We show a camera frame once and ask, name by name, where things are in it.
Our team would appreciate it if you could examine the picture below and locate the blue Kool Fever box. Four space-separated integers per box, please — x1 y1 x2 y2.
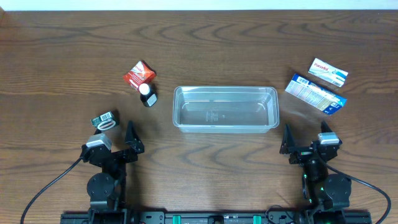
285 74 347 115

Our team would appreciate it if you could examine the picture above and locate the white Panadol box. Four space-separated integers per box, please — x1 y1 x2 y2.
308 58 348 87

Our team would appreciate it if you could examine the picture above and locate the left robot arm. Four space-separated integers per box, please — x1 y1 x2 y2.
81 121 144 212

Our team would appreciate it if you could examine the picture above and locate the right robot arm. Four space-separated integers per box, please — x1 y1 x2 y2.
280 121 351 213

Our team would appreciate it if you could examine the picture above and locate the clear plastic container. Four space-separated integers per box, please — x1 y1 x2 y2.
172 86 280 134

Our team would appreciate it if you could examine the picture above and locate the small green black box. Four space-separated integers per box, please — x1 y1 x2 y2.
91 111 119 131

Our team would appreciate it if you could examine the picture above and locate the dark bottle white cap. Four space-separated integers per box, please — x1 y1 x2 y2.
139 83 157 107

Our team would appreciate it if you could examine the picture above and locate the right black cable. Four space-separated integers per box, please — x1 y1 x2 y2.
326 164 392 224

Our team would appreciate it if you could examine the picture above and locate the black cable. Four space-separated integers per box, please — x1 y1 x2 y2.
326 164 392 224
20 157 84 224

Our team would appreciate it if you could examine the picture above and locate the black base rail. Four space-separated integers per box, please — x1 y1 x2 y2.
60 210 372 224

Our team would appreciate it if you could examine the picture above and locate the left black cable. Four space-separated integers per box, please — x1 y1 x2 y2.
20 157 84 224

